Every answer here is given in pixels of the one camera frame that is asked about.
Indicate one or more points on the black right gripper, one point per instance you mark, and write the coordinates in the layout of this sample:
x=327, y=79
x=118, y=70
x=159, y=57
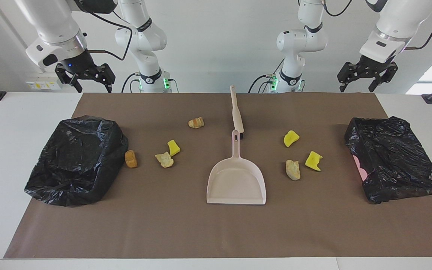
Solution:
x=81, y=63

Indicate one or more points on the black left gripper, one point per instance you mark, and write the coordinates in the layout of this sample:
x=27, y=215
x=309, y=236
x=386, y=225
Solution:
x=369, y=65

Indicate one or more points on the brown bread roll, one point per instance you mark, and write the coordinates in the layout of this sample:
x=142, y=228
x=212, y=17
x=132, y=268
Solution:
x=131, y=158

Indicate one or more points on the yellow sponge piece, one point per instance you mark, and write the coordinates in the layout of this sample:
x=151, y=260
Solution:
x=313, y=161
x=173, y=147
x=291, y=138

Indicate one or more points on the pale beige foam chunk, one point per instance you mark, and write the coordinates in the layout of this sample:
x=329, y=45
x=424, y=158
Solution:
x=164, y=159

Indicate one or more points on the orange striped croissant piece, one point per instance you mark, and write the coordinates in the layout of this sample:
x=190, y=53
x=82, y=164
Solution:
x=196, y=122

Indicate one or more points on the beige ridged foam piece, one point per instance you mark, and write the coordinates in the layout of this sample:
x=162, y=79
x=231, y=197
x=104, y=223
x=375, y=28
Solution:
x=293, y=170

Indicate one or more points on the beige hand brush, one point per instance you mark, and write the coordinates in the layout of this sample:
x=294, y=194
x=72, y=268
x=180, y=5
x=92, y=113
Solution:
x=236, y=116

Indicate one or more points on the beige plastic dustpan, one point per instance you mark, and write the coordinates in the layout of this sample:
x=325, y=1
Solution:
x=234, y=183

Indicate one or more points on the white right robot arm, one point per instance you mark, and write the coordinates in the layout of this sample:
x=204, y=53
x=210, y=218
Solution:
x=141, y=37

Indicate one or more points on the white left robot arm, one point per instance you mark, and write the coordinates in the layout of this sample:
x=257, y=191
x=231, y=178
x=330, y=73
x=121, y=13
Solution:
x=298, y=41

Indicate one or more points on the black bag lined bin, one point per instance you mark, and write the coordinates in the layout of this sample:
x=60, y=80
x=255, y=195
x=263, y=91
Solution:
x=396, y=161
x=77, y=161

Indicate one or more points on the pink plastic bin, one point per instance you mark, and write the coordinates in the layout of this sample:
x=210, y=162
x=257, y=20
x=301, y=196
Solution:
x=357, y=165

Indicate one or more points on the brown paper table mat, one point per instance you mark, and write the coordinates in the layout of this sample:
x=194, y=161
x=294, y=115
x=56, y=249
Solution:
x=201, y=232

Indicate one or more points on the white wall socket box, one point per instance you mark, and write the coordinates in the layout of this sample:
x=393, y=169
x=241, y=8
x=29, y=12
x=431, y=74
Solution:
x=45, y=80

